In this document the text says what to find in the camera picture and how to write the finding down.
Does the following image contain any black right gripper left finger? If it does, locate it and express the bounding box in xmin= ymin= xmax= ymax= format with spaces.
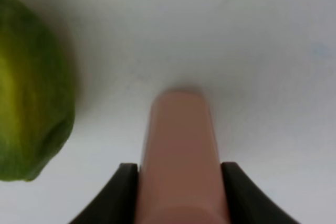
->
xmin=71 ymin=163 xmax=139 ymax=224

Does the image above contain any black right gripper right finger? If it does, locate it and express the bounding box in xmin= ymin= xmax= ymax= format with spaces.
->
xmin=221 ymin=162 xmax=297 ymax=224

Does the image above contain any pink bottle white cap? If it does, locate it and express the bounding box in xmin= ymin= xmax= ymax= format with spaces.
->
xmin=134 ymin=90 xmax=230 ymax=223

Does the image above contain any green squishy toy fruit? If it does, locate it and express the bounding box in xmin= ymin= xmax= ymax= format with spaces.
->
xmin=1 ymin=0 xmax=75 ymax=182

